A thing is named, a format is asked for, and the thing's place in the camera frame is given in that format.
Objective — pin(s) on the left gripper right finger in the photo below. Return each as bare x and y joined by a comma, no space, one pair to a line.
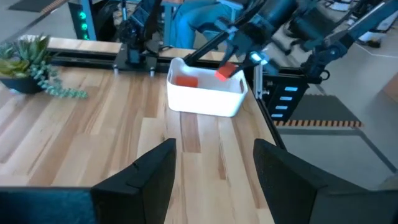
283,186

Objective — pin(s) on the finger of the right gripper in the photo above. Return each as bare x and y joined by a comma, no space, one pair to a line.
228,57
246,67

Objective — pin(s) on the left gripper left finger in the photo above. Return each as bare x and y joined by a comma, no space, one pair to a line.
149,186

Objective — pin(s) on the red rectangular wooden block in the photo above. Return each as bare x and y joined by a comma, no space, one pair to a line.
226,71
186,81

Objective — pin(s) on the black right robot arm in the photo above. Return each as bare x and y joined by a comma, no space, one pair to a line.
136,40

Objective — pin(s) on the person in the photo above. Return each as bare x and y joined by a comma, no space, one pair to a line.
189,25

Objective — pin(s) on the white plastic bin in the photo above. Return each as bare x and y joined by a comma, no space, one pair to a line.
202,101

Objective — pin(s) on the black box with blue lights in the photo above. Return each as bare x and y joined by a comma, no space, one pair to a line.
298,102

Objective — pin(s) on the black striped floor mat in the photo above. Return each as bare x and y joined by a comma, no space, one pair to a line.
323,109

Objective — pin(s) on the blue-grey metal strut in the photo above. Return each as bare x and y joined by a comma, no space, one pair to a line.
357,26

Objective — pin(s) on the black computer tower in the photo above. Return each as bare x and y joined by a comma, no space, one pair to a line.
76,25

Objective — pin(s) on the potted succulent plant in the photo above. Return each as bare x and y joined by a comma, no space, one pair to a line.
28,56

